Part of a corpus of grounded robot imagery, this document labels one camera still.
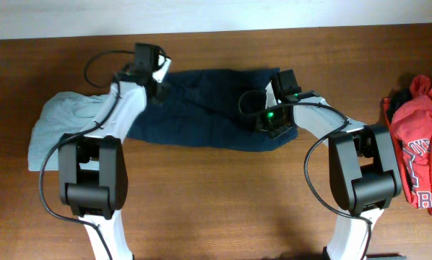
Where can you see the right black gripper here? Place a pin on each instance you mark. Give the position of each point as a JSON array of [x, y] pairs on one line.
[[260, 126]]

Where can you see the red jersey with lettering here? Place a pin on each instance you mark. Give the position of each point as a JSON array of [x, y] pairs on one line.
[[411, 132]]

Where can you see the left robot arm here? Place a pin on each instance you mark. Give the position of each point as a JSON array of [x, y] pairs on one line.
[[93, 180]]

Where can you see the light grey folded cloth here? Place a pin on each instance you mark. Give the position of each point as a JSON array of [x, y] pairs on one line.
[[64, 113]]

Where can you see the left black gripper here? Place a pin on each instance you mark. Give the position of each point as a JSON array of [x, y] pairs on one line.
[[160, 91]]

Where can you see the navy blue shorts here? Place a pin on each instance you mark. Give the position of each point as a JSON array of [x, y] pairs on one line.
[[210, 108]]

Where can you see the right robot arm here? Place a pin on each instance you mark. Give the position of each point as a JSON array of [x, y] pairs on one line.
[[363, 173]]

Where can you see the dark garment under jersey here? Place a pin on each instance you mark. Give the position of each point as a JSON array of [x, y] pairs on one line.
[[397, 101]]

